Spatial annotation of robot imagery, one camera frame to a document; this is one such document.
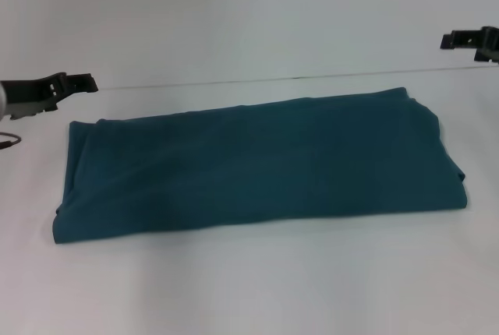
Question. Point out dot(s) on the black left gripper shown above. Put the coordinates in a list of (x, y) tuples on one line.
[(31, 87)]

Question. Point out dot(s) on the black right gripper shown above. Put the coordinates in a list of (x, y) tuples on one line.
[(491, 41)]

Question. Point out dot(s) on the teal FREE print t-shirt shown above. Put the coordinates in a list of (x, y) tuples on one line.
[(257, 167)]

